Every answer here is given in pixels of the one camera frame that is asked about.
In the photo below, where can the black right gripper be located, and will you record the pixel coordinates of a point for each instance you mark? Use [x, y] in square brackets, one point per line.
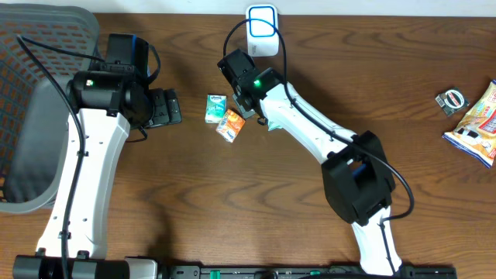
[242, 111]

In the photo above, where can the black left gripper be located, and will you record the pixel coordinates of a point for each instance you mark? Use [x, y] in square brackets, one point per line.
[167, 107]

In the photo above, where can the orange snack packet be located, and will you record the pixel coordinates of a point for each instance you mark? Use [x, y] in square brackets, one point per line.
[230, 125]

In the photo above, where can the teal tissue pack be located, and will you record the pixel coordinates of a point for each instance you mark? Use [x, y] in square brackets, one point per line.
[216, 106]

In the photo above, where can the yellow snack bag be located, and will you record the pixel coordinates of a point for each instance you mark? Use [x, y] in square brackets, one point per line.
[475, 133]

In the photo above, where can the teal wet wipes pack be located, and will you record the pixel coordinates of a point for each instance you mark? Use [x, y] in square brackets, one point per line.
[272, 126]

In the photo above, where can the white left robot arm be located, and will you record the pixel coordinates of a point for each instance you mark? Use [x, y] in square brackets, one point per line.
[105, 103]

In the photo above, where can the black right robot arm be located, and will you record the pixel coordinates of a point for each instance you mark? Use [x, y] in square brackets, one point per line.
[355, 174]

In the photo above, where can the white barcode scanner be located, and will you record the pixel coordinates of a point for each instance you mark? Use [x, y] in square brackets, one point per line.
[262, 40]

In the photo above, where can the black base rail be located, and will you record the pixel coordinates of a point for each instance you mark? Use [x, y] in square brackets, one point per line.
[334, 271]

